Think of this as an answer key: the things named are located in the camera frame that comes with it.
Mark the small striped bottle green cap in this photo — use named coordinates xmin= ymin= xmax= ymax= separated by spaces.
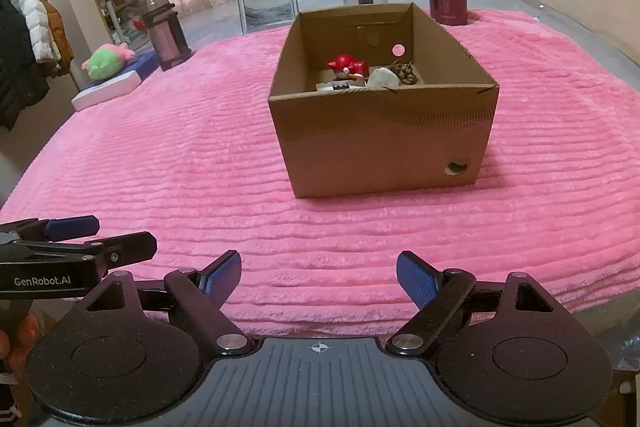
xmin=367 ymin=67 xmax=401 ymax=88

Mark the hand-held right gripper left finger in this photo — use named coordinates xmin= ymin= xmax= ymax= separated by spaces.
xmin=82 ymin=249 xmax=256 ymax=356

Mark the green and pink plush toy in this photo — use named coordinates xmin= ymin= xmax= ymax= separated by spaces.
xmin=81 ymin=43 xmax=137 ymax=81

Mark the striped keychain pouch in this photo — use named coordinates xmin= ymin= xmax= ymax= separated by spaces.
xmin=392 ymin=59 xmax=417 ymax=85

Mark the brown jacket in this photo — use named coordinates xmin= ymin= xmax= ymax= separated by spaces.
xmin=17 ymin=0 xmax=75 ymax=62

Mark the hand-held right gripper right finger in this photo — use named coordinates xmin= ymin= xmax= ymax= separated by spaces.
xmin=385 ymin=251 xmax=558 ymax=356

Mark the steel thermos flask black handle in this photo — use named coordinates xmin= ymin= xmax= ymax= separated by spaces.
xmin=141 ymin=0 xmax=192 ymax=72

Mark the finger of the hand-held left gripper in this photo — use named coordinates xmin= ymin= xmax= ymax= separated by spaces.
xmin=0 ymin=215 xmax=101 ymax=244
xmin=15 ymin=231 xmax=158 ymax=278

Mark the black coat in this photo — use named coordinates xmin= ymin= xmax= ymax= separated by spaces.
xmin=0 ymin=0 xmax=51 ymax=132

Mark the silver picture frame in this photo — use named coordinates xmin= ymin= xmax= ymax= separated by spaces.
xmin=237 ymin=0 xmax=299 ymax=35

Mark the person's left hand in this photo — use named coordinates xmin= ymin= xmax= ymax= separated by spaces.
xmin=0 ymin=312 xmax=41 ymax=375

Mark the red toy figure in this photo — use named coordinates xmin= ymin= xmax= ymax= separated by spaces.
xmin=327 ymin=53 xmax=371 ymax=80

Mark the blue and white flat box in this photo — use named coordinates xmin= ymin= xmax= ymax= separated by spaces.
xmin=71 ymin=52 xmax=158 ymax=112

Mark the brown cardboard box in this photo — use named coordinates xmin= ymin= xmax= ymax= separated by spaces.
xmin=267 ymin=3 xmax=501 ymax=199

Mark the pink ribbed blanket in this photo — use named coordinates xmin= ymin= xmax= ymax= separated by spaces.
xmin=0 ymin=9 xmax=640 ymax=338

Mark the white puffer jacket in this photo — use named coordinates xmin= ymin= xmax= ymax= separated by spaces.
xmin=9 ymin=0 xmax=63 ymax=72

